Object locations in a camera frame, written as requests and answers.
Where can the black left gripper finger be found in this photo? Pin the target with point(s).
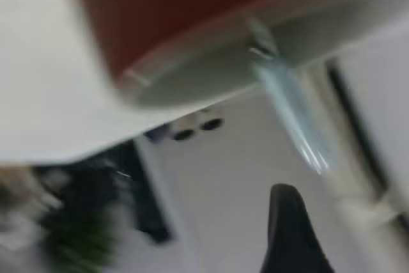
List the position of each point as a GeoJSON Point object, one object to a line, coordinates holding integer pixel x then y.
{"type": "Point", "coordinates": [290, 238]}

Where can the red ceramic mug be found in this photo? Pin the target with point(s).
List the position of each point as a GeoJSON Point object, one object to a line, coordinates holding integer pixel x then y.
{"type": "Point", "coordinates": [179, 7]}

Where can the green plant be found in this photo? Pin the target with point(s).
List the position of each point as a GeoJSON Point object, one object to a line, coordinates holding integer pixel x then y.
{"type": "Point", "coordinates": [80, 244]}

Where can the black stand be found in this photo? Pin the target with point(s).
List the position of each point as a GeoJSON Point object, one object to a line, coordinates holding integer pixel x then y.
{"type": "Point", "coordinates": [140, 196]}

